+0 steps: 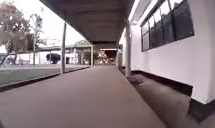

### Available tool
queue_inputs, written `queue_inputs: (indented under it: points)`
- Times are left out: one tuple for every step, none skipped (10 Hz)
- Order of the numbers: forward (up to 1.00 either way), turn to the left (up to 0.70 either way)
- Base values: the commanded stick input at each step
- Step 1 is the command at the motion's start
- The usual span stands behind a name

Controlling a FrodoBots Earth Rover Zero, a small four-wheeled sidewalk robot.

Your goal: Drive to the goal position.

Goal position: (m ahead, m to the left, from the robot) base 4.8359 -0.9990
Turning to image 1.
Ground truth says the long low building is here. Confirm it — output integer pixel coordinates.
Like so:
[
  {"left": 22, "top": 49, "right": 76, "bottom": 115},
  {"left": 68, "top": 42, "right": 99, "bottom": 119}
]
[{"left": 14, "top": 44, "right": 94, "bottom": 66}]

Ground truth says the leaning tree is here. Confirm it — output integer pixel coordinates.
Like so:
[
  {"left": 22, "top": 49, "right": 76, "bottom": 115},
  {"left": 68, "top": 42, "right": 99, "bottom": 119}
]
[{"left": 0, "top": 1, "right": 33, "bottom": 74}]

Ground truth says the grey canopy post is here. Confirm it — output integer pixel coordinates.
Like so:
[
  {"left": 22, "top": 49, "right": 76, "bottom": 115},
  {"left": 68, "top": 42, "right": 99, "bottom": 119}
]
[{"left": 60, "top": 21, "right": 68, "bottom": 76}]

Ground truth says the reddish brown paved path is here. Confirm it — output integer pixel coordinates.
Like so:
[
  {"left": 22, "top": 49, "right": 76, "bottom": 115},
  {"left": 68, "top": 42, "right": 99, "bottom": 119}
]
[{"left": 0, "top": 64, "right": 168, "bottom": 128}]

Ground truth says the grass lawn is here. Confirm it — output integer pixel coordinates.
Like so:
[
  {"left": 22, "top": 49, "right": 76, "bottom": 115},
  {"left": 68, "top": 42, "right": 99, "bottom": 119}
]
[{"left": 0, "top": 64, "right": 91, "bottom": 88}]

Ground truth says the dark rounded bush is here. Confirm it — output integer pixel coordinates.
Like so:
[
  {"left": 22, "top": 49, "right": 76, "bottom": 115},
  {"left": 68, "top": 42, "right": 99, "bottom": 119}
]
[{"left": 45, "top": 52, "right": 62, "bottom": 65}]

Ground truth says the white building with dark base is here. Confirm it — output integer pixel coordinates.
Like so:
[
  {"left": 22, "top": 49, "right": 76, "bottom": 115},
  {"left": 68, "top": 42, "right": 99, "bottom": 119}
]
[{"left": 118, "top": 0, "right": 215, "bottom": 123}]

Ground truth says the grey concrete strip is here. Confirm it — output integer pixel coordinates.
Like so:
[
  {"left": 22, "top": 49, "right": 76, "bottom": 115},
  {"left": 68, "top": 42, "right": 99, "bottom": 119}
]
[{"left": 119, "top": 68, "right": 215, "bottom": 128}]

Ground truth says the dark kerb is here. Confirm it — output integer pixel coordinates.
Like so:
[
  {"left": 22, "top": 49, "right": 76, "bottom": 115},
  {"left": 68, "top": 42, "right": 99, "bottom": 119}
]
[{"left": 0, "top": 66, "right": 93, "bottom": 94}]

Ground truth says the dark walkway canopy roof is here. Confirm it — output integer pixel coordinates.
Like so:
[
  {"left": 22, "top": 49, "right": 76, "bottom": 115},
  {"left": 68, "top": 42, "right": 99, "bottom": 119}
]
[{"left": 39, "top": 0, "right": 136, "bottom": 51}]

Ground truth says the slender tall tree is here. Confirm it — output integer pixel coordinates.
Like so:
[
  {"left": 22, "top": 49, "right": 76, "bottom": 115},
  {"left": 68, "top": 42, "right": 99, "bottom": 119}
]
[{"left": 29, "top": 13, "right": 44, "bottom": 66}]

